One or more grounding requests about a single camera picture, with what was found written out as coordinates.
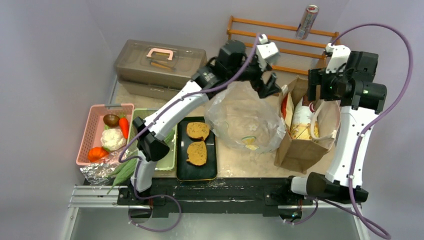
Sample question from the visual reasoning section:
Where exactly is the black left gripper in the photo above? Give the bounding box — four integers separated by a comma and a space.
227, 53, 282, 98

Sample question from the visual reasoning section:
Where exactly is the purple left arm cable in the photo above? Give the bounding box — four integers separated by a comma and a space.
118, 33, 263, 200

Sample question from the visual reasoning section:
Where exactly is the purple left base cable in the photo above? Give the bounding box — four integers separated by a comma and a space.
128, 193, 183, 233

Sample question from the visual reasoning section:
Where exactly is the small orange pumpkin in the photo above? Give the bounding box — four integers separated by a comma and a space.
87, 147, 109, 163

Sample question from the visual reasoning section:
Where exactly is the green plastic basket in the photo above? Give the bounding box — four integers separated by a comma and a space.
127, 108, 177, 171

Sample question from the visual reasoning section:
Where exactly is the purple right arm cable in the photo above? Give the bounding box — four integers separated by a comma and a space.
331, 23, 414, 240

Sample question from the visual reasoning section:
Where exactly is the brown paper bag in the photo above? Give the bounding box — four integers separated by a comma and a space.
274, 76, 341, 174

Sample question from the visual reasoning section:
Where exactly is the orange wooden rack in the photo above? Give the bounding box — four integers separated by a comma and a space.
226, 16, 340, 76

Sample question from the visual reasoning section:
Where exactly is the orange carrot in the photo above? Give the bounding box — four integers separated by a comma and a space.
118, 115, 130, 139

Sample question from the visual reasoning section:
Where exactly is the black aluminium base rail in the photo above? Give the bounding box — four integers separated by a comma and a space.
61, 178, 370, 240

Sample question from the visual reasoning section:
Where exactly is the red cassava chips packet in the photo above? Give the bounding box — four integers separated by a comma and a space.
280, 93, 295, 130

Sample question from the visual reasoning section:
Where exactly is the snack packet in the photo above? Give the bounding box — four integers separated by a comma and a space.
290, 95, 316, 140

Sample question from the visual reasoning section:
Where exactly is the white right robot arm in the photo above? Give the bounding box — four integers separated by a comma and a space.
280, 51, 387, 204

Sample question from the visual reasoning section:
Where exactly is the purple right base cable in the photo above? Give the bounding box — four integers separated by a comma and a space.
283, 198, 320, 226

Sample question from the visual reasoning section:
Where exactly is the green bumpy cucumber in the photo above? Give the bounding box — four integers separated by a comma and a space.
105, 130, 176, 195

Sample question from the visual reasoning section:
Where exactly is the brown bread piece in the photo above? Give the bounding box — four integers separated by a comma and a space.
186, 141, 207, 167
186, 122, 210, 141

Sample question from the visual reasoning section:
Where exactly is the brown translucent storage box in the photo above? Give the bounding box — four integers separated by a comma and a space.
114, 39, 208, 100

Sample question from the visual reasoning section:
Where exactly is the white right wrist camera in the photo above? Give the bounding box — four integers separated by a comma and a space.
324, 43, 351, 74

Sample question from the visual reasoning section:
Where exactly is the white cauliflower piece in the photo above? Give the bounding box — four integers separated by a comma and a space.
100, 128, 127, 151

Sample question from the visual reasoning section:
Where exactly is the silver drink can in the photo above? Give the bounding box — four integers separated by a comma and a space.
295, 4, 319, 40

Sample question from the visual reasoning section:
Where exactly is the brown round fruit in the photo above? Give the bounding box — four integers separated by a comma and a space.
102, 114, 120, 128

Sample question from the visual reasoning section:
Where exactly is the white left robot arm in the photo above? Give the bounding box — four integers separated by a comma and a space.
129, 34, 281, 205

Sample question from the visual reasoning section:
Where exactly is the pink plastic basket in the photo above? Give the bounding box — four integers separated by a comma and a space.
75, 103, 135, 166

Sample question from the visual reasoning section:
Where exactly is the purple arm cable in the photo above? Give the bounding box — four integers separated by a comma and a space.
331, 23, 414, 240
118, 33, 263, 200

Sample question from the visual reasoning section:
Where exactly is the pink box handle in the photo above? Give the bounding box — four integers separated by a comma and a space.
146, 47, 174, 61

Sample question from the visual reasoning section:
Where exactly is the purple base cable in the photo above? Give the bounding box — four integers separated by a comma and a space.
128, 193, 183, 233
283, 198, 320, 226

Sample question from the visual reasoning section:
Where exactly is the clear plastic grocery bag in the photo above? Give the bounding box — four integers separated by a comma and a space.
204, 81, 286, 154

